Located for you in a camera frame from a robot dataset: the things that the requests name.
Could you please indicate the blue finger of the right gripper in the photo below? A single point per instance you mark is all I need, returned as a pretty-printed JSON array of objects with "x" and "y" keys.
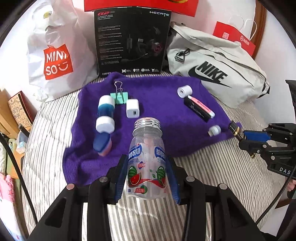
[{"x": 256, "y": 135}]

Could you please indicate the small red paper bag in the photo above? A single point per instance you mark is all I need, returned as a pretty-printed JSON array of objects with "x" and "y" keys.
[{"x": 228, "y": 32}]

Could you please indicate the white Miniso shopping bag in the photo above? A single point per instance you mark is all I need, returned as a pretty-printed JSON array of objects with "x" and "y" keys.
[{"x": 60, "y": 60}]

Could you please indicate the white usb charger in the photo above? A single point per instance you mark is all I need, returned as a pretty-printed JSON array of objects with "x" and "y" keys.
[{"x": 132, "y": 108}]

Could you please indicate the blue white cylinder bottle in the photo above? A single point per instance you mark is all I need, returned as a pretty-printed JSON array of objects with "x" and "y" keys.
[{"x": 105, "y": 115}]

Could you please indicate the purple towel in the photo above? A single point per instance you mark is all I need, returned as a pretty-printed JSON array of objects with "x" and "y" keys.
[{"x": 160, "y": 107}]

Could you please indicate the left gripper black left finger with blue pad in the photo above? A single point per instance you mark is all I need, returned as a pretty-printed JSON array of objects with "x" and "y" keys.
[{"x": 63, "y": 219}]

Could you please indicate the tissue pack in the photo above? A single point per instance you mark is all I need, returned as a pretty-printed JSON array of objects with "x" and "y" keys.
[{"x": 21, "y": 142}]

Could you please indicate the blue pink eraser case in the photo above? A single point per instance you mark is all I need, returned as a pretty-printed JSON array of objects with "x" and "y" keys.
[{"x": 102, "y": 143}]

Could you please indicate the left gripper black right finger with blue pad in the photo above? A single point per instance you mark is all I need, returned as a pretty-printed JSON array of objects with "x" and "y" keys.
[{"x": 229, "y": 219}]

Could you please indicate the clear candy bottle watermelon label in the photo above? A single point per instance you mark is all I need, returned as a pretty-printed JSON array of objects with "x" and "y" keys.
[{"x": 146, "y": 166}]

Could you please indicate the grey Nike bag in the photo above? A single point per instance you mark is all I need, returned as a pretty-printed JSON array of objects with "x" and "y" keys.
[{"x": 226, "y": 70}]

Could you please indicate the black gold tube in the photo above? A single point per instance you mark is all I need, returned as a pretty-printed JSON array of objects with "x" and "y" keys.
[{"x": 236, "y": 131}]

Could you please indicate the patterned book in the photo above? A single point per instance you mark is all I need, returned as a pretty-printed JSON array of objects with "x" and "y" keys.
[{"x": 22, "y": 109}]

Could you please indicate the green binder clip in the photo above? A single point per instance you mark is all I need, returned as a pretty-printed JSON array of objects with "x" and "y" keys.
[{"x": 120, "y": 96}]

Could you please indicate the wooden headboard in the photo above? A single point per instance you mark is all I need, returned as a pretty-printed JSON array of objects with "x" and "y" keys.
[{"x": 260, "y": 20}]

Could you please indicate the white tape roll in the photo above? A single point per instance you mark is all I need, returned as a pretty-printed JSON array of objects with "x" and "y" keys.
[{"x": 184, "y": 91}]

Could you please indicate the black Hecate headset box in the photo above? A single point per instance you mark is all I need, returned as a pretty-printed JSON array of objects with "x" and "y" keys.
[{"x": 131, "y": 40}]

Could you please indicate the person's right hand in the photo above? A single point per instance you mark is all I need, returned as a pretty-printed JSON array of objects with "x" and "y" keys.
[{"x": 291, "y": 185}]

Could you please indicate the large red gift bag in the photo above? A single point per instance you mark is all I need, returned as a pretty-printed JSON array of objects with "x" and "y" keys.
[{"x": 183, "y": 7}]

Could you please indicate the small white cap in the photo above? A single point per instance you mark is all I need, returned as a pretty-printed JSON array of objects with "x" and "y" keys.
[{"x": 214, "y": 130}]

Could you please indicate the pink white pen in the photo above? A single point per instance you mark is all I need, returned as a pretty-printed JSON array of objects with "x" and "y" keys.
[{"x": 202, "y": 106}]

